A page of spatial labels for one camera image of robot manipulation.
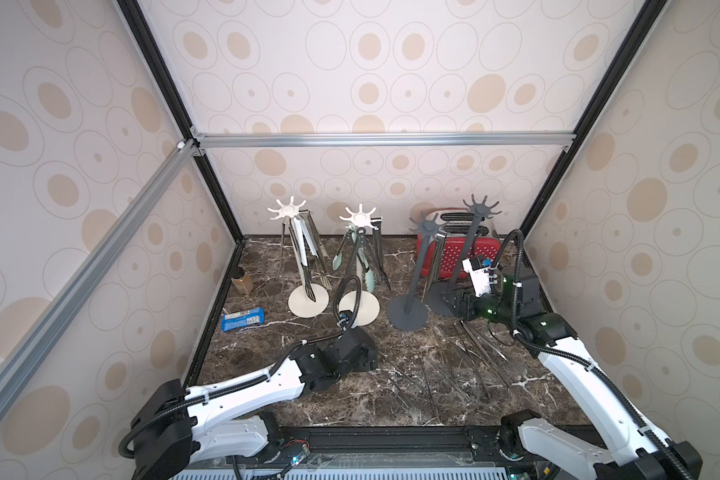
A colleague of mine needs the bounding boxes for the cream utensil rack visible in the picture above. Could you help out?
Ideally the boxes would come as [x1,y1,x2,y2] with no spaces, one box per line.
[339,204,380,326]
[268,196,332,318]

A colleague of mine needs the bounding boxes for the mint green silicone tongs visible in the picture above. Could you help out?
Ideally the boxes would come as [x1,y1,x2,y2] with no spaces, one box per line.
[332,229,376,293]

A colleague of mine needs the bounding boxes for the dark grey rack back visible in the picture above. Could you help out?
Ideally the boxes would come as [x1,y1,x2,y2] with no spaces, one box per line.
[386,213,440,332]

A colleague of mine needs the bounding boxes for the dark grey rack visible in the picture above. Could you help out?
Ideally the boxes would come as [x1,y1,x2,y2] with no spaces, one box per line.
[386,213,440,332]
[424,195,501,316]

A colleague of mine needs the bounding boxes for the white handled steel tongs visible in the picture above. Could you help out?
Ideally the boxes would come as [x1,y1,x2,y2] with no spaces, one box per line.
[290,216,316,302]

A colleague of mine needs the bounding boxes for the slim steel tongs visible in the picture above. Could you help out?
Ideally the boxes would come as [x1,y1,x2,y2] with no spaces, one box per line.
[278,219,289,276]

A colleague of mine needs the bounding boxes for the black handled steel tongs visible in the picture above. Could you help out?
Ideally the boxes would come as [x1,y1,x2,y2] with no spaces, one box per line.
[343,225,391,290]

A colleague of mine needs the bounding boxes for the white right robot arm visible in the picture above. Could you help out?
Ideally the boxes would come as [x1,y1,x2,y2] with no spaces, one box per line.
[446,258,703,479]

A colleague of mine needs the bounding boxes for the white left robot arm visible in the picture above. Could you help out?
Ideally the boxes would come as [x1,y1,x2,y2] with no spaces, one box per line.
[117,275,377,479]

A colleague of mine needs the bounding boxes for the dark grey rack near toaster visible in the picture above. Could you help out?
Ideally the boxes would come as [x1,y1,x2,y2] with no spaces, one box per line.
[424,195,501,316]

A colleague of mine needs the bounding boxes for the blue snack packet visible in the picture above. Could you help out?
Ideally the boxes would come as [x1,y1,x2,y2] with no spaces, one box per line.
[220,307,265,332]

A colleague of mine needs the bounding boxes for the red polka dot toaster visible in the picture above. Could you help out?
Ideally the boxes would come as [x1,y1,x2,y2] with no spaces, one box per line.
[414,208,501,280]

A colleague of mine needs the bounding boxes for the brown spice jar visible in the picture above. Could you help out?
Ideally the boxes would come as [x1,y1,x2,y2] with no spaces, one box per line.
[230,266,254,296]

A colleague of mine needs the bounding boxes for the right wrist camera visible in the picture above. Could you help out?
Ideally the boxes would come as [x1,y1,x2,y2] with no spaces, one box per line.
[462,255,498,297]

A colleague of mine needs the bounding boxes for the horizontal aluminium frame bar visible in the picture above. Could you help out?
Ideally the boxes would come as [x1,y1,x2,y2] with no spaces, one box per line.
[197,131,576,149]

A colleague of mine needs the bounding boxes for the diagonal aluminium frame bar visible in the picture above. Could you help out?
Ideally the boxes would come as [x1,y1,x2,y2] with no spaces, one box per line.
[0,139,198,421]

